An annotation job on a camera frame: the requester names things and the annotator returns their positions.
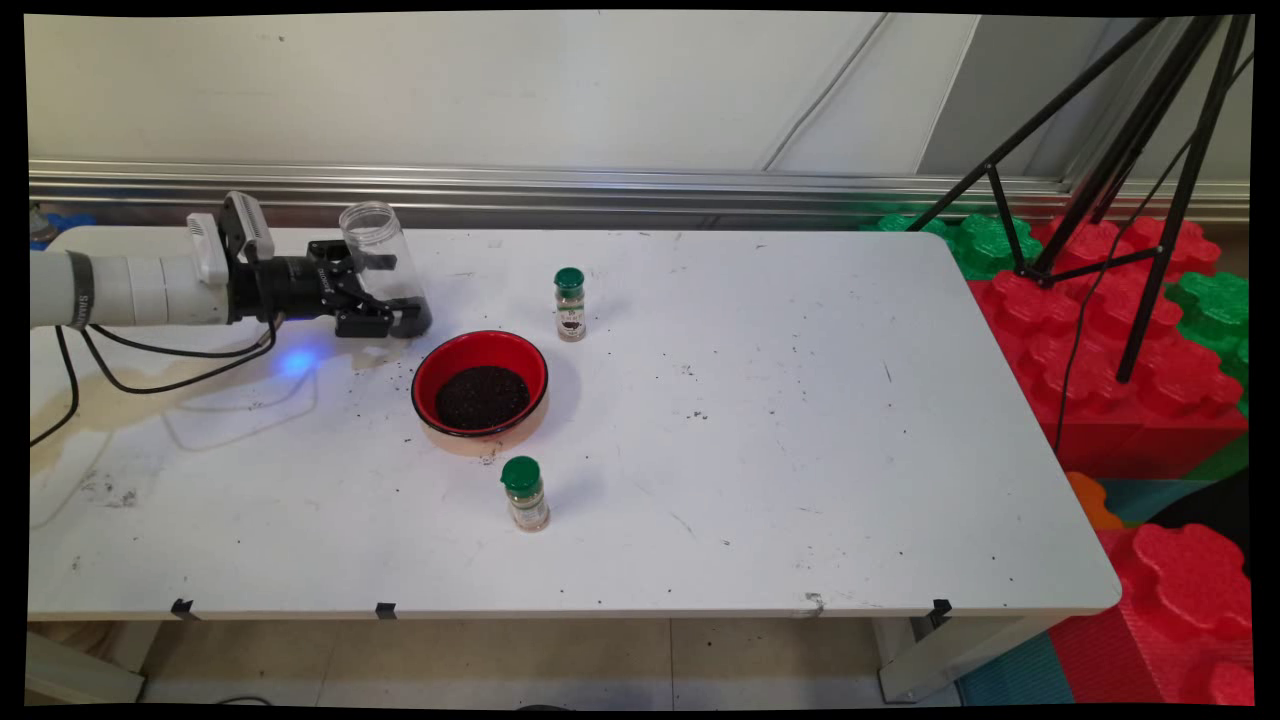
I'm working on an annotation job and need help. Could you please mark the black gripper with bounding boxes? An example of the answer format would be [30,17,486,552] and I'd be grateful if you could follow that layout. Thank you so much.
[232,240,434,339]

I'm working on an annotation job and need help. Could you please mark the clear plastic jar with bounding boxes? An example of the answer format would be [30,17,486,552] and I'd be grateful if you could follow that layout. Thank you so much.
[338,200,433,339]

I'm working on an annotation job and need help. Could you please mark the red bowl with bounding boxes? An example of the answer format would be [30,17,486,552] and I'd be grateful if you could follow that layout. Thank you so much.
[411,330,551,459]

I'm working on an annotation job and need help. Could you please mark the black seed heap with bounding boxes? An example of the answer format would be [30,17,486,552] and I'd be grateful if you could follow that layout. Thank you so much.
[435,365,532,432]

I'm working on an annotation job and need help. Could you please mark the green-capped spice bottle dark contents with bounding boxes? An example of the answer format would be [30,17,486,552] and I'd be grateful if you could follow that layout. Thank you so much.
[554,267,589,344]

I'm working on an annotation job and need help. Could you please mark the green-capped spice bottle pale contents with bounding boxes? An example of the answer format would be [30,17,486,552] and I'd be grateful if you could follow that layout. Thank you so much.
[500,456,552,533]

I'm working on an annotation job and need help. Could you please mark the blue foam piece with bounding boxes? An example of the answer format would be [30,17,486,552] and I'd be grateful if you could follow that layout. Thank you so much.
[30,205,98,251]

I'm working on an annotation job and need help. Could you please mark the white table leg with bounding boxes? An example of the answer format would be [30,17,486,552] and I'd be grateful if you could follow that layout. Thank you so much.
[25,630,148,706]
[878,612,1056,703]

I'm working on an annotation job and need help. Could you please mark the green foam block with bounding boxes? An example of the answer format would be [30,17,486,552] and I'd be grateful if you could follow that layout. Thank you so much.
[860,212,1046,281]
[1165,270,1251,419]

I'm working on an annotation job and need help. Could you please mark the large red foam block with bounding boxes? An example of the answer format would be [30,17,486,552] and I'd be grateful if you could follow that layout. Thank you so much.
[965,215,1249,481]

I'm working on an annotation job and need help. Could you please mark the orange foam piece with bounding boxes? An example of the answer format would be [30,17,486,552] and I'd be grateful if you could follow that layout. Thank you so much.
[1064,472,1126,531]

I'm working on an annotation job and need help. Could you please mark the teal floor mat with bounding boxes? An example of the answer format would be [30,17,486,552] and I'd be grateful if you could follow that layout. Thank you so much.
[955,630,1079,707]

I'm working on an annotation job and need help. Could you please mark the black tripod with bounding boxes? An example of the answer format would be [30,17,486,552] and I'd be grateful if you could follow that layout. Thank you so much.
[905,14,1256,386]

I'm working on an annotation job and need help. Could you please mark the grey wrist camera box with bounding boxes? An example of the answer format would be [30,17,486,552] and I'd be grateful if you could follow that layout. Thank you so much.
[218,191,277,265]

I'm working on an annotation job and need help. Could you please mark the aluminium wall rail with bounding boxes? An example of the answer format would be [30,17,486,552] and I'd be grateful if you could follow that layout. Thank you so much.
[28,158,1251,229]

